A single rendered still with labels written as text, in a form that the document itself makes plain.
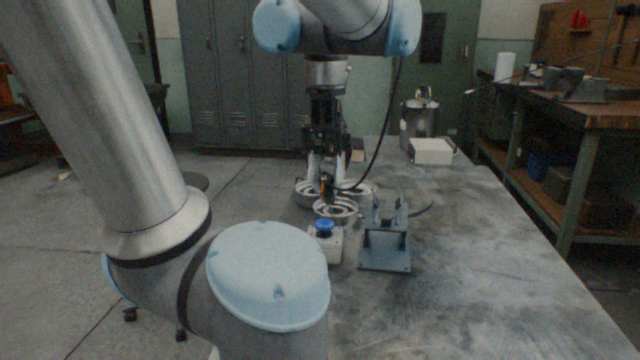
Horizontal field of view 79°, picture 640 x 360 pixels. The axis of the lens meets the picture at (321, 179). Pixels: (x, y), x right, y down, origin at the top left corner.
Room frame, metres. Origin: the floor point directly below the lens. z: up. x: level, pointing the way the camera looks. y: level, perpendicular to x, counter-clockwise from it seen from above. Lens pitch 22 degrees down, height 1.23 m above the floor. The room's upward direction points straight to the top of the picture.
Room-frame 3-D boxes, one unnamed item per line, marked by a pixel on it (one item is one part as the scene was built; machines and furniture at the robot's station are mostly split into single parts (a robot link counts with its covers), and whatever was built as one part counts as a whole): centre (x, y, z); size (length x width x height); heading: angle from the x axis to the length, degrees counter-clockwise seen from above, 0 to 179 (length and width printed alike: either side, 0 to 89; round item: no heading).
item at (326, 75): (0.69, -0.01, 1.15); 0.08 x 0.08 x 0.05
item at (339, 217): (0.81, -0.03, 0.82); 0.10 x 0.10 x 0.04
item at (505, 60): (2.82, -1.28, 0.96); 0.12 x 0.11 x 0.20; 83
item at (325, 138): (0.69, -0.01, 1.07); 0.09 x 0.08 x 0.12; 170
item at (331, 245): (0.67, 0.00, 0.82); 0.08 x 0.07 x 0.05; 173
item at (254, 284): (0.33, 0.06, 0.97); 0.13 x 0.12 x 0.14; 60
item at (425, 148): (1.72, -0.46, 0.83); 0.41 x 0.19 x 0.30; 177
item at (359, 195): (0.93, -0.09, 0.82); 0.10 x 0.10 x 0.04
